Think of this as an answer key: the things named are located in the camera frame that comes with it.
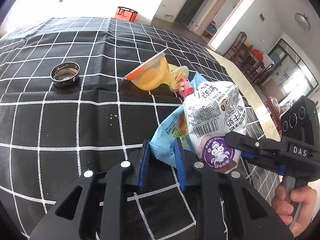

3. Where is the wooden dining table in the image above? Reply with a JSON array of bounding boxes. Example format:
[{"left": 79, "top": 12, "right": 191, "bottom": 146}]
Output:
[{"left": 240, "top": 47, "right": 274, "bottom": 85}]

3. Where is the person's right hand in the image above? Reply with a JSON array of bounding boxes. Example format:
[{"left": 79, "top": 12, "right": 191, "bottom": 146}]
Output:
[{"left": 272, "top": 184, "right": 317, "bottom": 237}]

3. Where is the black white checkered tablecloth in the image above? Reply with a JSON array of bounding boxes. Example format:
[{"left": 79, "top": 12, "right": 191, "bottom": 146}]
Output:
[{"left": 0, "top": 17, "right": 281, "bottom": 240}]

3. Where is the black right camera box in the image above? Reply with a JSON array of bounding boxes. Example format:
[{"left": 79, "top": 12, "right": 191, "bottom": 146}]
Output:
[{"left": 280, "top": 96, "right": 319, "bottom": 146}]

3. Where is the white purple bread wrapper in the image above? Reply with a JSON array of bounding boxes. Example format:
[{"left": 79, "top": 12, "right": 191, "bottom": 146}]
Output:
[{"left": 183, "top": 81, "right": 247, "bottom": 173}]

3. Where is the round ceiling lamp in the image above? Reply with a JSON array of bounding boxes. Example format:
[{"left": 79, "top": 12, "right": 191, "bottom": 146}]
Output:
[{"left": 295, "top": 13, "right": 311, "bottom": 31}]

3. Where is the orange jelly cup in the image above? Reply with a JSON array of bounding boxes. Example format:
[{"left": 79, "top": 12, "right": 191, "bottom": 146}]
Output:
[{"left": 123, "top": 49, "right": 170, "bottom": 91}]

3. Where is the pink pig jelly cup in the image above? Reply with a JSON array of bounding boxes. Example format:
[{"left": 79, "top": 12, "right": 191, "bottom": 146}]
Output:
[{"left": 178, "top": 78, "right": 194, "bottom": 99}]

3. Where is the wooden dining chair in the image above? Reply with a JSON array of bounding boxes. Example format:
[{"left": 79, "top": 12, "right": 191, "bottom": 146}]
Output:
[{"left": 223, "top": 31, "right": 247, "bottom": 62}]

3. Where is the round metal jar lid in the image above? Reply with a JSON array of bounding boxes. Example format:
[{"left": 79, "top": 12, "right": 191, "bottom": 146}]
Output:
[{"left": 50, "top": 62, "right": 80, "bottom": 88}]

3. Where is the orange storage bag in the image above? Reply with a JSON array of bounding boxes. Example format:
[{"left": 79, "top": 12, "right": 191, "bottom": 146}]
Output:
[{"left": 114, "top": 7, "right": 138, "bottom": 22}]

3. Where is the yellow jelly cup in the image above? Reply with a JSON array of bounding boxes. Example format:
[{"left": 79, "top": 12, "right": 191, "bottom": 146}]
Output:
[{"left": 166, "top": 64, "right": 189, "bottom": 92}]

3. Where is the light blue snack wrapper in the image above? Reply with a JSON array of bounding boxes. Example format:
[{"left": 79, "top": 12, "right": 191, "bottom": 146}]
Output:
[{"left": 149, "top": 74, "right": 219, "bottom": 167}]

